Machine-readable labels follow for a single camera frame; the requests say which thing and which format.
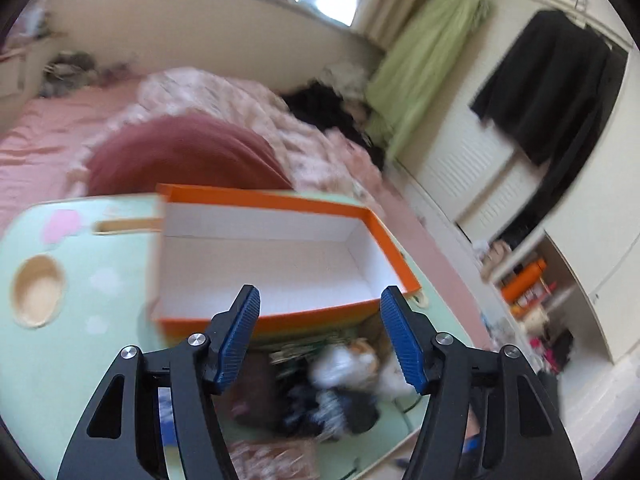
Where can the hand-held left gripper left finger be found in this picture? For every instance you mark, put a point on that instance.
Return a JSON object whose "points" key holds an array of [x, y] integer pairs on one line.
{"points": [[240, 340]]}

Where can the orange bottle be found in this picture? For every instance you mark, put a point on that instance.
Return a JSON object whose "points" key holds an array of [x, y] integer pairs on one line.
{"points": [[525, 280]]}

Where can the beige curtain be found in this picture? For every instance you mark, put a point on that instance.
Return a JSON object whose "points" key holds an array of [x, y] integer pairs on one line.
{"points": [[395, 0]]}

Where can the black lace scrunchie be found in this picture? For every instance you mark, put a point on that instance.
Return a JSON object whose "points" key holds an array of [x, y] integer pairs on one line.
{"points": [[350, 415]]}

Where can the white clothes pile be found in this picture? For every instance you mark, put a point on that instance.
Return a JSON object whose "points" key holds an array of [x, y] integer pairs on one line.
{"points": [[347, 77]]}

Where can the brown pouch with red emblem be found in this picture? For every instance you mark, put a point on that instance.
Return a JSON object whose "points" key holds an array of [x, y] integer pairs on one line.
{"points": [[255, 390]]}

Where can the white wardrobe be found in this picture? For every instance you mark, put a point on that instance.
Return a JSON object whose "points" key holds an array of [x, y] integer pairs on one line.
{"points": [[470, 170]]}

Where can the green cartoon desktop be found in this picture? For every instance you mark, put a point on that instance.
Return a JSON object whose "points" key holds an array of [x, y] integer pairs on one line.
{"points": [[100, 310]]}

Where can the tan and white plush toy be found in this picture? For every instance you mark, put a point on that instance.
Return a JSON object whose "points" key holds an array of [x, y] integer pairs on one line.
{"points": [[340, 360]]}

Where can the orange cardboard box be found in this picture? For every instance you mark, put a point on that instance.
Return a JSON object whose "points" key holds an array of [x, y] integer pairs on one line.
{"points": [[250, 270]]}

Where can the green hanging garment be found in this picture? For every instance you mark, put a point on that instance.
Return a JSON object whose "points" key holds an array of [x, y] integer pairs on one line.
{"points": [[430, 60]]}

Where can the bed with pink sheet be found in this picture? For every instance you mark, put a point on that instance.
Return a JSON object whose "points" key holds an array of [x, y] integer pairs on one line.
{"points": [[40, 150]]}

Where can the pile of mixed clothes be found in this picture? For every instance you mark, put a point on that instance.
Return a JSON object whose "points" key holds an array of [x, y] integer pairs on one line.
{"points": [[75, 70]]}

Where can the pink floral blanket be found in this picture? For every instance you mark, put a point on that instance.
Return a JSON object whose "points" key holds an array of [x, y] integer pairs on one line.
{"points": [[225, 100]]}

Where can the maroon pillow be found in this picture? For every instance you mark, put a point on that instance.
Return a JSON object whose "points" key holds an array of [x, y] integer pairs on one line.
{"points": [[190, 155]]}

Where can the green toy car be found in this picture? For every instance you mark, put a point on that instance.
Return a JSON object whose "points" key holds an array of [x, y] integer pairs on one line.
{"points": [[295, 357]]}

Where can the black hanging garment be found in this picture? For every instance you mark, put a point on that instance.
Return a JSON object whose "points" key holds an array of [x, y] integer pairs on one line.
{"points": [[550, 90]]}

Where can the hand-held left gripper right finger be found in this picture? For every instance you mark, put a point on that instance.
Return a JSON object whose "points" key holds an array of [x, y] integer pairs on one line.
{"points": [[405, 345]]}

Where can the black clothes pile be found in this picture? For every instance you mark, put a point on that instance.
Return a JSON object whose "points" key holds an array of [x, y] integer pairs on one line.
{"points": [[325, 110]]}

